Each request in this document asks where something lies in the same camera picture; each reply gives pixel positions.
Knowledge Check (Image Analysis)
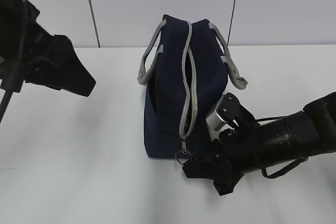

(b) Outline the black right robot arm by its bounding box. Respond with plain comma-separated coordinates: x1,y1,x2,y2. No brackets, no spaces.
183,93,335,195

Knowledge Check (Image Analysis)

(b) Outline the navy blue lunch bag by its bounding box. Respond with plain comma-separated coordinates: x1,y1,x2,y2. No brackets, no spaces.
138,15,247,161

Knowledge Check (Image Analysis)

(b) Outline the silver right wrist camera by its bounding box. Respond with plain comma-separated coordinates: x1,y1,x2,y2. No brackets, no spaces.
206,92,240,132

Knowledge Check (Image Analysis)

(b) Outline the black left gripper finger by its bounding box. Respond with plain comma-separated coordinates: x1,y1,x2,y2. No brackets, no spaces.
61,40,96,97

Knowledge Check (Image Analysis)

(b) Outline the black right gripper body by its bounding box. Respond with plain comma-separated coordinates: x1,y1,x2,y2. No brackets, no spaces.
213,104,263,175

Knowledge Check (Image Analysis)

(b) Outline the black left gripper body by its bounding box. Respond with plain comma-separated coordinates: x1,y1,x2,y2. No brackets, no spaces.
1,0,70,92

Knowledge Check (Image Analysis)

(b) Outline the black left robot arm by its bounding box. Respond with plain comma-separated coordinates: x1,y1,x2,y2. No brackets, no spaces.
1,0,96,97

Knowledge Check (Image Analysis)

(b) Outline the thin black cable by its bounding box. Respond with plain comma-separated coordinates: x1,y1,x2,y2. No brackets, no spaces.
256,115,309,180

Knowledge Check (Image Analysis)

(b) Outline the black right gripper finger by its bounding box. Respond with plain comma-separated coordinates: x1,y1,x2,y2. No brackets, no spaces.
213,173,243,196
182,153,236,181

